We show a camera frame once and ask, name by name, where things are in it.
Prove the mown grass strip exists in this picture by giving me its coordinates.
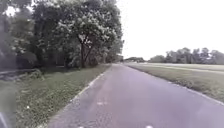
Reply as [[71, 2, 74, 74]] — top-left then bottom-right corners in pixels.
[[124, 62, 224, 104]]

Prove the row of tall trees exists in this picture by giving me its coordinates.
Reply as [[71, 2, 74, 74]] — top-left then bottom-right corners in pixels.
[[0, 0, 125, 72]]

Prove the grey asphalt path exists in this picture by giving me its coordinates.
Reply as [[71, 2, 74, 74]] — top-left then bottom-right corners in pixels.
[[46, 63, 224, 128]]

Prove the distant row of trees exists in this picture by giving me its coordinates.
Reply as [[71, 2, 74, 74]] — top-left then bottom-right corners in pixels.
[[123, 46, 224, 66]]

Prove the grass verge with weeds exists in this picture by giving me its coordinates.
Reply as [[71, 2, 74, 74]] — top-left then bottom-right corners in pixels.
[[0, 63, 113, 128]]

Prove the grey road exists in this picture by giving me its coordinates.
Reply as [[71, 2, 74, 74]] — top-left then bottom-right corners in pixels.
[[143, 62, 224, 75]]

